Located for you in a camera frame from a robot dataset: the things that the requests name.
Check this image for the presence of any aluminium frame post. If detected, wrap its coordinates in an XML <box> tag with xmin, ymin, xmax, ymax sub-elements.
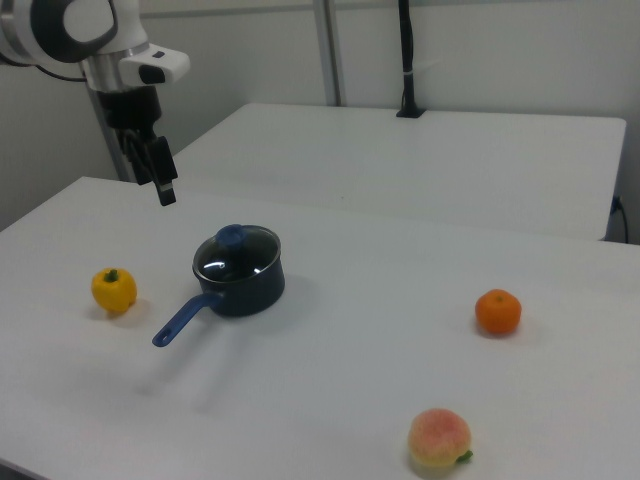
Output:
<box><xmin>311</xmin><ymin>0</ymin><xmax>348</xmax><ymax>108</ymax></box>

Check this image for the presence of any pink yellow peach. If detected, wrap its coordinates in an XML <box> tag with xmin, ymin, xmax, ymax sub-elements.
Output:
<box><xmin>406</xmin><ymin>407</ymin><xmax>475</xmax><ymax>470</ymax></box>

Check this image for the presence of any orange mandarin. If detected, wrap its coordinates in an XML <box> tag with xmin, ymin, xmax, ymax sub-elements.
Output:
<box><xmin>473</xmin><ymin>287</ymin><xmax>523</xmax><ymax>336</ymax></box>

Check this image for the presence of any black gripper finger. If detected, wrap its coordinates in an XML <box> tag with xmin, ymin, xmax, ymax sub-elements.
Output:
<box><xmin>121</xmin><ymin>128</ymin><xmax>153</xmax><ymax>187</ymax></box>
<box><xmin>148</xmin><ymin>134</ymin><xmax>179</xmax><ymax>207</ymax></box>

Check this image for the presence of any black cable with blue plug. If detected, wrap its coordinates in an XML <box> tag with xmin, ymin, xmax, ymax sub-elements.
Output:
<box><xmin>611</xmin><ymin>194</ymin><xmax>630</xmax><ymax>245</ymax></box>

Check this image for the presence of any black camera pole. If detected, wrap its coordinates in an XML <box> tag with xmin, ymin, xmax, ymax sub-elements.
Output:
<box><xmin>395</xmin><ymin>0</ymin><xmax>427</xmax><ymax>120</ymax></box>

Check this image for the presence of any yellow bell pepper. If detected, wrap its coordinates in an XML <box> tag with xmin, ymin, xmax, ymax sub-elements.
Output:
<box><xmin>90</xmin><ymin>267</ymin><xmax>139</xmax><ymax>316</ymax></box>

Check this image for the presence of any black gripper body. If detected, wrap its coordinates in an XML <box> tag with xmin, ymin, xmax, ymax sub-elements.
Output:
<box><xmin>96</xmin><ymin>87</ymin><xmax>164</xmax><ymax>142</ymax></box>

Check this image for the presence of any dark saucepan with blue handle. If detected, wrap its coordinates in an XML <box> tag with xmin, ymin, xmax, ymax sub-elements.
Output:
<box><xmin>151</xmin><ymin>238</ymin><xmax>287</xmax><ymax>349</ymax></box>

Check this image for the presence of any glass lid with blue knob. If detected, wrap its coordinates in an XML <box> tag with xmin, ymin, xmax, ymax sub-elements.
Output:
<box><xmin>193</xmin><ymin>223</ymin><xmax>282</xmax><ymax>284</ymax></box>

